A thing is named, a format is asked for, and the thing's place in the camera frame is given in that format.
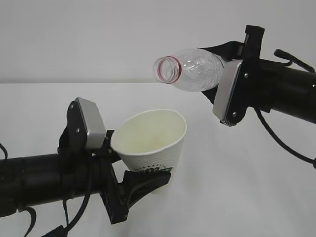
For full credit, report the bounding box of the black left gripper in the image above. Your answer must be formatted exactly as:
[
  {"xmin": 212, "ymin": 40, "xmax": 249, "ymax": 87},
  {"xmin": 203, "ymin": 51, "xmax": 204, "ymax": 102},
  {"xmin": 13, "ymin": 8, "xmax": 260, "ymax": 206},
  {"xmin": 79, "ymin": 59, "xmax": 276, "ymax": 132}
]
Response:
[{"xmin": 88, "ymin": 130, "xmax": 171, "ymax": 224}]

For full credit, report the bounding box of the black left camera cable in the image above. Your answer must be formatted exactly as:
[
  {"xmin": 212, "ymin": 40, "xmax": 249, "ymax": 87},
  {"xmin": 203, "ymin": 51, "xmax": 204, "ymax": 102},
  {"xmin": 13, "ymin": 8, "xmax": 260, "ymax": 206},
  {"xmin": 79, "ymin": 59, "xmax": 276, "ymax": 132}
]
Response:
[{"xmin": 0, "ymin": 143, "xmax": 93, "ymax": 237}]

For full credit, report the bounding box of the clear plastic water bottle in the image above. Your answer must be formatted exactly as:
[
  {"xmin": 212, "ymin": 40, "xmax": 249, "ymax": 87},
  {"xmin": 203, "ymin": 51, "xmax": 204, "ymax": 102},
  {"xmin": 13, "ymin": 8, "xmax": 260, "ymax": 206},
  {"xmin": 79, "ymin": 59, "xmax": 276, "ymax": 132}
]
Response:
[{"xmin": 153, "ymin": 48, "xmax": 227, "ymax": 92}]

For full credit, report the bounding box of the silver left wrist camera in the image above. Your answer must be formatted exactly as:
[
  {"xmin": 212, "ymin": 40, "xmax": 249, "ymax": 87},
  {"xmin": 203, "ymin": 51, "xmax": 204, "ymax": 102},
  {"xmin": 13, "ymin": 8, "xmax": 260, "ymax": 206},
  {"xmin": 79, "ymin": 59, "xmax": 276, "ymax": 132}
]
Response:
[{"xmin": 58, "ymin": 97, "xmax": 107, "ymax": 155}]

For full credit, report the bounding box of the black right camera cable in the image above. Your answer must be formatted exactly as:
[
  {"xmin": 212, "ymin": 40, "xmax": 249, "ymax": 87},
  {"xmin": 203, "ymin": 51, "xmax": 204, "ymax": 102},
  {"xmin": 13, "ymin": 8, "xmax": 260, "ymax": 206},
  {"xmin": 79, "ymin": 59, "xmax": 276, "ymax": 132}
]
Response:
[{"xmin": 254, "ymin": 49, "xmax": 316, "ymax": 169}]

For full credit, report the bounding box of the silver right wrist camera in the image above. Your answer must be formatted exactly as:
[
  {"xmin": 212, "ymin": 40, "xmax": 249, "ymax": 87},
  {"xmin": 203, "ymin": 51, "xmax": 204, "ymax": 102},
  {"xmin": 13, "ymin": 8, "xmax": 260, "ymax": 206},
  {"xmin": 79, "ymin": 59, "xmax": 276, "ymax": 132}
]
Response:
[{"xmin": 212, "ymin": 60, "xmax": 247, "ymax": 127}]

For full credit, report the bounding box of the black camera cable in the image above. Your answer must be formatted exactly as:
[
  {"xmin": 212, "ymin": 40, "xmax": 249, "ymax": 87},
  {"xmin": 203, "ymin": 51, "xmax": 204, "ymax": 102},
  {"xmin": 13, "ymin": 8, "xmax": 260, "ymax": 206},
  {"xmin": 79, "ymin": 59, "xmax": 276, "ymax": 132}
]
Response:
[
  {"xmin": 0, "ymin": 143, "xmax": 93, "ymax": 237},
  {"xmin": 254, "ymin": 49, "xmax": 316, "ymax": 169}
]

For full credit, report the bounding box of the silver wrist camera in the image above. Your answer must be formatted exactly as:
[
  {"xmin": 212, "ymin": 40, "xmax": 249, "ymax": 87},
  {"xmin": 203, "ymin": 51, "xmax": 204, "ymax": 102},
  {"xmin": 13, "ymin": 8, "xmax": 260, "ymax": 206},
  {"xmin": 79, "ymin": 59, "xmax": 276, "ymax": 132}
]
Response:
[
  {"xmin": 58, "ymin": 97, "xmax": 107, "ymax": 155},
  {"xmin": 212, "ymin": 60, "xmax": 247, "ymax": 127}
]

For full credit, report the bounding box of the white paper coffee cup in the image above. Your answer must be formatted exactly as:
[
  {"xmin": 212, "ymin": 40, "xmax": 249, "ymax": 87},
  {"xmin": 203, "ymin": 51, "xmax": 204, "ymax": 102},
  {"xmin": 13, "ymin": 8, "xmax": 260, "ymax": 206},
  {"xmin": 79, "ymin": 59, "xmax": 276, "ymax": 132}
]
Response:
[{"xmin": 111, "ymin": 109, "xmax": 188, "ymax": 174}]

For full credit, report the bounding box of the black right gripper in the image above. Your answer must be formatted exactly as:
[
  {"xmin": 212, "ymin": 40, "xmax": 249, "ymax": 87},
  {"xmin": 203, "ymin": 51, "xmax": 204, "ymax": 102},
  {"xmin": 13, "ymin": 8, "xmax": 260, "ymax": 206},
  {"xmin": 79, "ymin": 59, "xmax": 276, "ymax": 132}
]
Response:
[{"xmin": 200, "ymin": 25, "xmax": 286, "ymax": 113}]

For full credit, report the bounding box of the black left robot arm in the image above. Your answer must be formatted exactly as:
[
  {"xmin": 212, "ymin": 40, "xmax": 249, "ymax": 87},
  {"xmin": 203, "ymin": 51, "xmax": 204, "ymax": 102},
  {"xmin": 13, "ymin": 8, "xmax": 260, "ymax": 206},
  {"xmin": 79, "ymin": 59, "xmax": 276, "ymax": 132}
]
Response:
[{"xmin": 0, "ymin": 130, "xmax": 171, "ymax": 224}]

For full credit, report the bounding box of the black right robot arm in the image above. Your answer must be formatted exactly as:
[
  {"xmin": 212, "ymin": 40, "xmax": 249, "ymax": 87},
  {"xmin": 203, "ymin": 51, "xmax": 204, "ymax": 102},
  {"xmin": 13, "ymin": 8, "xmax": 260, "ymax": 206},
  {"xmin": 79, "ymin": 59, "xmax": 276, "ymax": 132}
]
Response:
[{"xmin": 203, "ymin": 25, "xmax": 316, "ymax": 126}]

